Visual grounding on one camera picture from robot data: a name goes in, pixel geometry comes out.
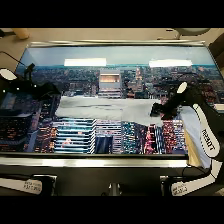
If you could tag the beige garment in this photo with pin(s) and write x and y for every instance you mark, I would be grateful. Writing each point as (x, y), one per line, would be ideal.
(192, 151)

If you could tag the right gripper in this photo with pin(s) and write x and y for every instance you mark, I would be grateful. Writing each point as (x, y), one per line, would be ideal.
(160, 110)

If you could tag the pale grey shirt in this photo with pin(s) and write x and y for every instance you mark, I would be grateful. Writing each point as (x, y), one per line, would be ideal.
(110, 108)

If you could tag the white garment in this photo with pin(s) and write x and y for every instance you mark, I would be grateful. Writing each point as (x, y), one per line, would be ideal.
(190, 123)

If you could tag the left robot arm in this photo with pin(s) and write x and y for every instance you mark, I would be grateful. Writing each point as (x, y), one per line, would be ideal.
(20, 87)

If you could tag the silver frame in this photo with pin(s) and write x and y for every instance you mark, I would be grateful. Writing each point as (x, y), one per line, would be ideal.
(100, 162)

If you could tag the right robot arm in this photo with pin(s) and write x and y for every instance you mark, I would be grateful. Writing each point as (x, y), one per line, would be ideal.
(208, 133)

